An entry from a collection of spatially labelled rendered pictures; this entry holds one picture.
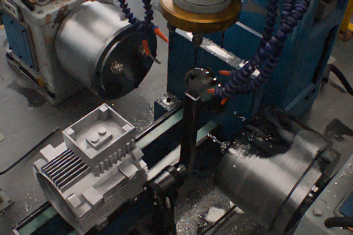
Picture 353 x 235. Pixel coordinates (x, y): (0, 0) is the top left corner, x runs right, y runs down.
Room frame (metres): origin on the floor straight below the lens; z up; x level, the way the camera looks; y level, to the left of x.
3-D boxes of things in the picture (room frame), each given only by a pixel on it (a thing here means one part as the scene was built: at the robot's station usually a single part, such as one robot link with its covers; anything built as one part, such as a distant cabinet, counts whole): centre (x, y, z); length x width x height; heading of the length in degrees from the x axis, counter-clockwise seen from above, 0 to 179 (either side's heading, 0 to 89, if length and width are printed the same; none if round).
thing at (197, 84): (0.85, -0.07, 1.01); 0.15 x 0.02 x 0.15; 49
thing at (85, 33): (1.01, 0.26, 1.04); 0.37 x 0.25 x 0.25; 49
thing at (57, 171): (0.55, 0.19, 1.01); 0.20 x 0.19 x 0.19; 139
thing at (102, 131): (0.58, 0.16, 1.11); 0.12 x 0.11 x 0.07; 139
